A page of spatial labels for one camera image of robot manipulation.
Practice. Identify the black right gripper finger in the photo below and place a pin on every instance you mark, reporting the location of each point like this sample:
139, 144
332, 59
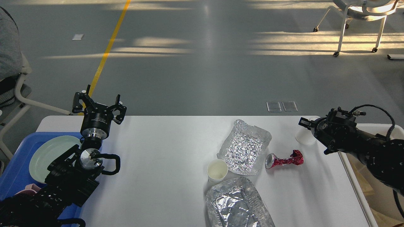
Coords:
308, 123

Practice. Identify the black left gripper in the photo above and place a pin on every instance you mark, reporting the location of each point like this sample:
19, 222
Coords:
97, 120

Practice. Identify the translucent plastic cup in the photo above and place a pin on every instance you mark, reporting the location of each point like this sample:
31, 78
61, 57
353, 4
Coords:
305, 136

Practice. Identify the crushed red soda can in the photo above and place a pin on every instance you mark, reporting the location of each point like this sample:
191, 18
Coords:
272, 160

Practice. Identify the light green plate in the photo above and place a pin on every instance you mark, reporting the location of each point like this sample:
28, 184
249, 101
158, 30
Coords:
47, 153

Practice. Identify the brown paper bag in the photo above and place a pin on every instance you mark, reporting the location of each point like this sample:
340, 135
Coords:
364, 186

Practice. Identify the pink mug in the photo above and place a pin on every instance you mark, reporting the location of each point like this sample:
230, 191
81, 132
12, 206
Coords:
30, 190

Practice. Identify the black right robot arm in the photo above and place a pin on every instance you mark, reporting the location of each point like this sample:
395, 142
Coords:
383, 156

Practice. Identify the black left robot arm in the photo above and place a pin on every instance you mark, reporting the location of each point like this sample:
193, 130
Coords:
72, 176

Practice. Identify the clear floor plate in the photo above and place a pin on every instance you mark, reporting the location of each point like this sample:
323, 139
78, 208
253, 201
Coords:
274, 107
290, 106

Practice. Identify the crumpled foil upper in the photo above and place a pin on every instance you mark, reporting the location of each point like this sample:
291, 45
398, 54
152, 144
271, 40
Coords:
244, 149

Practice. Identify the white floor marker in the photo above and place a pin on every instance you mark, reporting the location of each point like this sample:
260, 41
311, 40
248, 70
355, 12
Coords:
77, 37

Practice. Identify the white chair left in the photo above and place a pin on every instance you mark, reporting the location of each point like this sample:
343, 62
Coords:
12, 113

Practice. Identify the person in grey sweater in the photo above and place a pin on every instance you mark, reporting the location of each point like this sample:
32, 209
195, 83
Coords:
10, 58

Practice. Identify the blue plastic tray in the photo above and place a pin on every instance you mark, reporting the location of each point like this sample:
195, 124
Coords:
16, 175

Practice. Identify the white paper cup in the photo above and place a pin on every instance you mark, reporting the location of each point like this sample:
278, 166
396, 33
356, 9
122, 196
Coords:
217, 170

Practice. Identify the foil container lower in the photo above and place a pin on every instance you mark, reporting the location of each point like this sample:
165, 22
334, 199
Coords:
237, 203

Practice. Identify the white plastic bin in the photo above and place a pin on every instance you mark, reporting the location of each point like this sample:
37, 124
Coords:
381, 129

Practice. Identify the white office chair right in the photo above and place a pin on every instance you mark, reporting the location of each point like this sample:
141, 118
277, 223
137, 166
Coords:
365, 10

